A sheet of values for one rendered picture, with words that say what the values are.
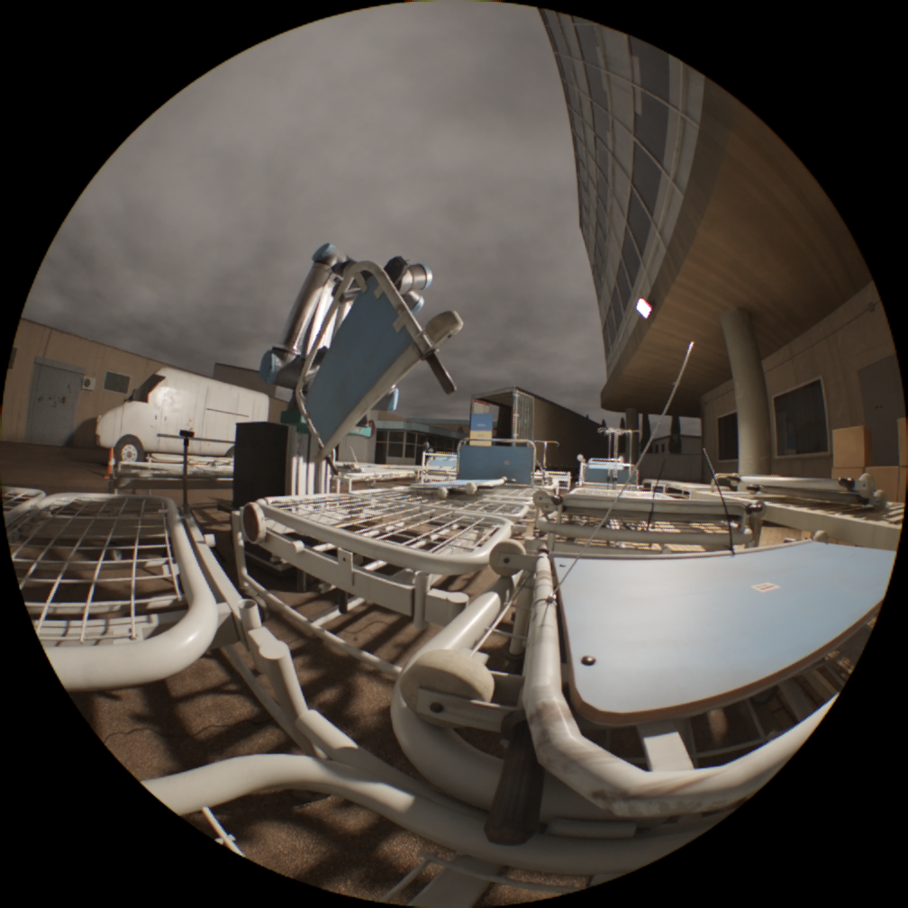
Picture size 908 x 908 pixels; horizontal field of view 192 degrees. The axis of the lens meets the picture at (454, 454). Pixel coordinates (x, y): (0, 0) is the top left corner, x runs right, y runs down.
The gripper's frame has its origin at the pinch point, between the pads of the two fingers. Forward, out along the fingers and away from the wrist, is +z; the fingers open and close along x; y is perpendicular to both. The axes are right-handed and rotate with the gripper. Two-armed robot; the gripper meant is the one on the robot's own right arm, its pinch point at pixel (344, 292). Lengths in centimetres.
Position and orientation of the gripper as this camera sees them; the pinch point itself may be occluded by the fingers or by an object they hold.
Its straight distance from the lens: 72.7
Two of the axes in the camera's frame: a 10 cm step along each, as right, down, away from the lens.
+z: -5.0, 5.8, -6.5
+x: -5.9, -7.7, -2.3
